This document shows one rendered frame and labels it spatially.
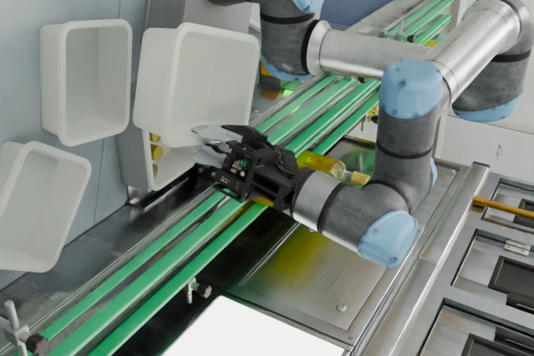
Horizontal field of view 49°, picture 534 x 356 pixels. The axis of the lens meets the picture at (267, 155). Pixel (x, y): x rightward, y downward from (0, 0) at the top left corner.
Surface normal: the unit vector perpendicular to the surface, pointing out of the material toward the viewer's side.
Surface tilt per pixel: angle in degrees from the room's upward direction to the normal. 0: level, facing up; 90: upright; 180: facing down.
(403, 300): 90
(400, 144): 79
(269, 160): 9
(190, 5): 1
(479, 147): 90
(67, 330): 90
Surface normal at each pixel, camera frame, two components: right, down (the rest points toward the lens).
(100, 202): 0.86, 0.26
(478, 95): -0.49, 0.51
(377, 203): 0.07, -0.78
